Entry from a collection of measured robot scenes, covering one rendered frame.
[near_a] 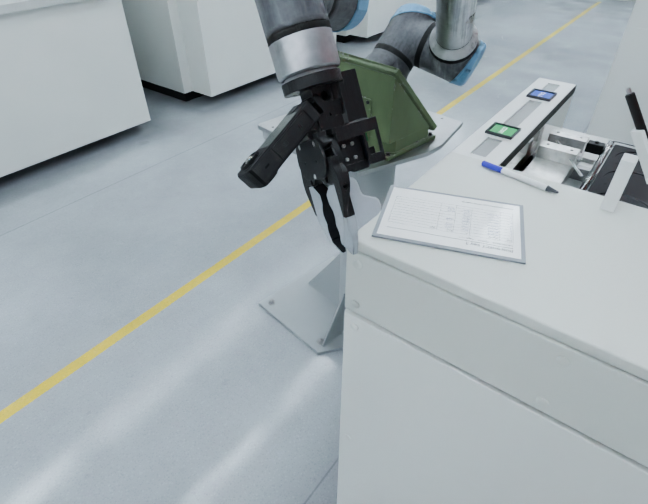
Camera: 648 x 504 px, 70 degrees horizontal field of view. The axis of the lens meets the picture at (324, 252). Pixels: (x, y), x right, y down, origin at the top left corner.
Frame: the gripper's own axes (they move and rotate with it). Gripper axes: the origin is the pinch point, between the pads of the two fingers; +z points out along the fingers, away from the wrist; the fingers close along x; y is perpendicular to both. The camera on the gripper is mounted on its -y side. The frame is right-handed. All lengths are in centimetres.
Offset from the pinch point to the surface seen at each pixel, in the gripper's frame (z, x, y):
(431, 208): 1.7, 6.5, 20.0
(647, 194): 14, 1, 66
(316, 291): 47, 123, 43
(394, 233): 2.6, 4.5, 11.0
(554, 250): 10.3, -7.6, 27.7
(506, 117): -6, 25, 60
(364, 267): 6.2, 6.7, 6.0
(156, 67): -102, 347, 57
